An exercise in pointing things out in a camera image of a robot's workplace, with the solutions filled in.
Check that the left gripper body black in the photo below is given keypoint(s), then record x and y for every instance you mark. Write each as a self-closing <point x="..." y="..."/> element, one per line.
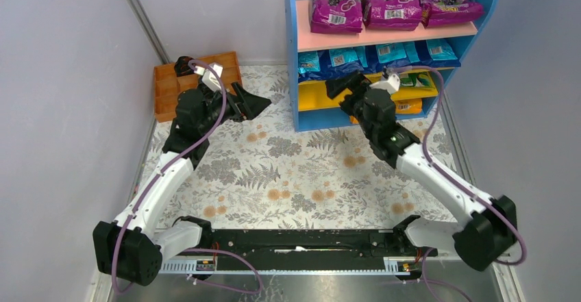
<point x="237" y="103"/>

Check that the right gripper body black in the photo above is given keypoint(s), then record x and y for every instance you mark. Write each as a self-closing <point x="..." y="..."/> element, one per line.
<point x="352" y="93"/>

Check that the green candy bag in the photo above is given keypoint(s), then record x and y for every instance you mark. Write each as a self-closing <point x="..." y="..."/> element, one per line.
<point x="416" y="80"/>

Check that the large blue candy bag front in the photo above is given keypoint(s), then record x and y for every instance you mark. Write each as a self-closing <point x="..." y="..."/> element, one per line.
<point x="436" y="53"/>

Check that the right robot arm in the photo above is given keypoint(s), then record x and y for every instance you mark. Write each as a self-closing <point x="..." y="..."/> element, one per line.
<point x="485" y="227"/>

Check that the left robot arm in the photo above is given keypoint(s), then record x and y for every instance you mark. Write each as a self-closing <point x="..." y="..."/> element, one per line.
<point x="129" y="247"/>

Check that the orange candy bag under shelf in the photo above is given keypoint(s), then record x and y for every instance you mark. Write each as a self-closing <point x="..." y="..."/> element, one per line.
<point x="409" y="106"/>

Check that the blue shelf unit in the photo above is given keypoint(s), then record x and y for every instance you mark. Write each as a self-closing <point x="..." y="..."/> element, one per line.
<point x="311" y="108"/>

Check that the left purple candy bag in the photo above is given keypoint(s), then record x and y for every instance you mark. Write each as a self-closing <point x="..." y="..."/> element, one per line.
<point x="336" y="16"/>

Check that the purple candy bag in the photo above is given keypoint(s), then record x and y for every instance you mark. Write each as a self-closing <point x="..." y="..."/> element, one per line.
<point x="336" y="16"/>
<point x="437" y="13"/>
<point x="392" y="14"/>

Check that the middle purple candy bag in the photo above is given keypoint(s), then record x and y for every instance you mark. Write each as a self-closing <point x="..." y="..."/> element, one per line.
<point x="392" y="14"/>

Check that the right purple candy bag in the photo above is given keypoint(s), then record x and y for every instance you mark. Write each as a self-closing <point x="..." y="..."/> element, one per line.
<point x="437" y="13"/>

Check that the floral table mat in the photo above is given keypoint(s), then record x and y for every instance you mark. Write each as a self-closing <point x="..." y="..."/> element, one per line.
<point x="262" y="174"/>

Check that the black tape roll back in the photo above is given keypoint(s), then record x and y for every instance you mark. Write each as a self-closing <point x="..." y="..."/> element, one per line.
<point x="182" y="67"/>

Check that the wooden compartment tray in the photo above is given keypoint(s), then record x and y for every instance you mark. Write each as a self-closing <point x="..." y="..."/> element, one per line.
<point x="168" y="85"/>

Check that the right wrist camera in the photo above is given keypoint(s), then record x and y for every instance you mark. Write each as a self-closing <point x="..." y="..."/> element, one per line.
<point x="390" y="82"/>

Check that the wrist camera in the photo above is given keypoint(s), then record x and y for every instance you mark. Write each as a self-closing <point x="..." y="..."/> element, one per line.
<point x="390" y="82"/>
<point x="207" y="77"/>

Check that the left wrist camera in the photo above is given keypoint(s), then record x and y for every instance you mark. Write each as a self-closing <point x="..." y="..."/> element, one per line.
<point x="207" y="77"/>

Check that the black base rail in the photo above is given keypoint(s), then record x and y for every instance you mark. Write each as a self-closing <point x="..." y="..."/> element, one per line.
<point x="311" y="250"/>

